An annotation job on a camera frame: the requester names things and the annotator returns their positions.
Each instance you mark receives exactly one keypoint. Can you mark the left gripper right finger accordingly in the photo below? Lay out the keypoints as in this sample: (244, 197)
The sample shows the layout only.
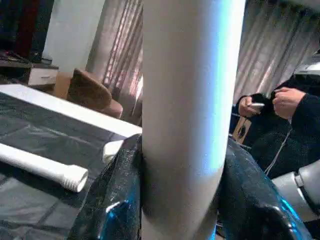
(255, 210)

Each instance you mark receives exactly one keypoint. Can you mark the person in dark clothes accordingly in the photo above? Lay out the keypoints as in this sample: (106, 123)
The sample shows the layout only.
(285, 145)

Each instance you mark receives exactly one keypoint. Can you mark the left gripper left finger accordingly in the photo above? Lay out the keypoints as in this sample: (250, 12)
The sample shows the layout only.
(115, 200)

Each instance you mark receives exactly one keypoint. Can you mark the small white drawer unit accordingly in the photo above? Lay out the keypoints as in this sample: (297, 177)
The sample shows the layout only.
(42, 76)

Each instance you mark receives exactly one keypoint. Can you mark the grey window curtain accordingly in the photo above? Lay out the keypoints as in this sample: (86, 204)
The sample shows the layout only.
(120, 50)

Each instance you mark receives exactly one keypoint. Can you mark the white smartphone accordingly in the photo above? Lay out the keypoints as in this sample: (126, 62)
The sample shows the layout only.
(257, 106)

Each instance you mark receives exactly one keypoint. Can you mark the bystander left hand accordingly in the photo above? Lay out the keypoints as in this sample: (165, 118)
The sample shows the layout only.
(289, 102)

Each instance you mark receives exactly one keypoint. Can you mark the white plastic table leg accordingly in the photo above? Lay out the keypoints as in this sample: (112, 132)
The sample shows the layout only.
(35, 162)
(190, 100)

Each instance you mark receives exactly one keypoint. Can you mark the black work mat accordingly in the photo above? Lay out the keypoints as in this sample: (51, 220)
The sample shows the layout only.
(40, 125)

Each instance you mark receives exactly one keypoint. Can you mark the brown armchair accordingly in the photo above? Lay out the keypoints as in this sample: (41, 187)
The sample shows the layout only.
(90, 95)

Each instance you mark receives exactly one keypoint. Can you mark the bystander right hand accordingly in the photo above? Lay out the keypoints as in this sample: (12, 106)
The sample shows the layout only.
(247, 107)

